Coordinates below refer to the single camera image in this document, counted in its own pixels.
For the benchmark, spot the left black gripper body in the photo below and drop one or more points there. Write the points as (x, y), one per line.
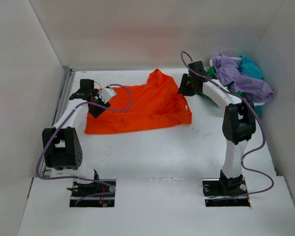
(96, 110)

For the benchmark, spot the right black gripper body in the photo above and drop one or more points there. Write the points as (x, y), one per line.
(187, 87)

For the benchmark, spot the orange t shirt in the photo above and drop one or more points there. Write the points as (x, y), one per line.
(153, 105)

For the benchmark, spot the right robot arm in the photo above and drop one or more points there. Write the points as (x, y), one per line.
(238, 121)

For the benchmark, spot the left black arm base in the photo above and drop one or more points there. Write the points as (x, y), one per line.
(92, 194)

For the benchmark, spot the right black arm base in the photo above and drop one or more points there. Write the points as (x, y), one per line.
(218, 196)

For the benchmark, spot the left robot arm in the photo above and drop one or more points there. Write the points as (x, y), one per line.
(62, 149)

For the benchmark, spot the green t shirt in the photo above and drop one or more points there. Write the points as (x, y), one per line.
(212, 73)

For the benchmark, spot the white laundry basket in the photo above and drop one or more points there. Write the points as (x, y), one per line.
(238, 62)

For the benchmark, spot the teal t shirt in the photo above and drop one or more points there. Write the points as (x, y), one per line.
(250, 67)

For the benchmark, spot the lavender t shirt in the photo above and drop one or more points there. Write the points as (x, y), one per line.
(227, 71)

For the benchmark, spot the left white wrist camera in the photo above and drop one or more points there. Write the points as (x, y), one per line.
(106, 94)

